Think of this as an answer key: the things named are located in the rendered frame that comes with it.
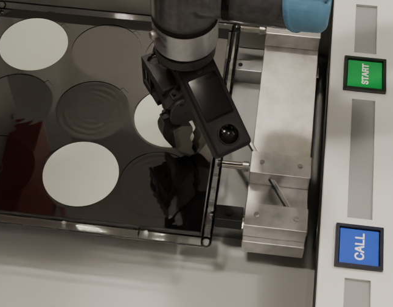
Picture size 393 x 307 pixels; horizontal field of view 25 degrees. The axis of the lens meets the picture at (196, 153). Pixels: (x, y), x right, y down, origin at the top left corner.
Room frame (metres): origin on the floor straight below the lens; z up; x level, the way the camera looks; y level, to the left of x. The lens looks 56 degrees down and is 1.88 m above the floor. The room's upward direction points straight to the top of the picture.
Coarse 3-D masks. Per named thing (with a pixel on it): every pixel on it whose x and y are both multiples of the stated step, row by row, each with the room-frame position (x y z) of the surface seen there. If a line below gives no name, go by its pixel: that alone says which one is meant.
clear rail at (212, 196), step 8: (232, 32) 0.88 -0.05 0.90; (240, 32) 0.88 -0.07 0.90; (232, 40) 0.86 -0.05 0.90; (232, 48) 0.84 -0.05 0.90; (232, 56) 0.83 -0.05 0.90; (232, 72) 0.80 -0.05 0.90; (224, 80) 0.79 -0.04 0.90; (232, 80) 0.79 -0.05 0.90; (232, 88) 0.78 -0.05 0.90; (216, 160) 0.65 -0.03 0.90; (216, 168) 0.64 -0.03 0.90; (216, 176) 0.63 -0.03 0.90; (216, 184) 0.61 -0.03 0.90; (208, 192) 0.60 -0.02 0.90; (216, 192) 0.60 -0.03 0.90; (208, 200) 0.59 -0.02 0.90; (216, 200) 0.59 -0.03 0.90; (208, 208) 0.58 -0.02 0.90; (208, 216) 0.56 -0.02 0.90; (208, 224) 0.55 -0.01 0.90; (208, 232) 0.54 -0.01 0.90
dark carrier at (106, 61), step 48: (96, 48) 0.85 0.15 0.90; (144, 48) 0.85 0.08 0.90; (0, 96) 0.76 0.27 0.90; (48, 96) 0.76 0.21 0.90; (96, 96) 0.76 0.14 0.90; (144, 96) 0.76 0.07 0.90; (0, 144) 0.68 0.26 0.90; (48, 144) 0.68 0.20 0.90; (144, 144) 0.68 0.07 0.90; (0, 192) 0.60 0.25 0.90; (144, 192) 0.60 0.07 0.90; (192, 192) 0.60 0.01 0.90
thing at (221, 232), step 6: (216, 228) 0.58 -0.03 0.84; (222, 228) 0.58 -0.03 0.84; (228, 228) 0.58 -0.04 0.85; (198, 234) 0.58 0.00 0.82; (216, 234) 0.58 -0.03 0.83; (222, 234) 0.58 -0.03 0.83; (228, 234) 0.58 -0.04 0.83; (234, 234) 0.58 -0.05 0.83; (240, 234) 0.58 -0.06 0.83; (306, 240) 0.57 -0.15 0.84
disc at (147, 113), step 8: (144, 104) 0.75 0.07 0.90; (152, 104) 0.75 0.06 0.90; (136, 112) 0.73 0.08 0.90; (144, 112) 0.73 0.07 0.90; (152, 112) 0.73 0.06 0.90; (160, 112) 0.73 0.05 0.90; (136, 120) 0.72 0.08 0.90; (144, 120) 0.72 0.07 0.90; (152, 120) 0.72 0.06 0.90; (136, 128) 0.71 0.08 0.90; (144, 128) 0.71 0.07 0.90; (152, 128) 0.71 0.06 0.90; (144, 136) 0.69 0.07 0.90; (152, 136) 0.69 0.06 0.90; (160, 136) 0.69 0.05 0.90; (192, 136) 0.69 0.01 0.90; (160, 144) 0.68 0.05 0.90; (168, 144) 0.68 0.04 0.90
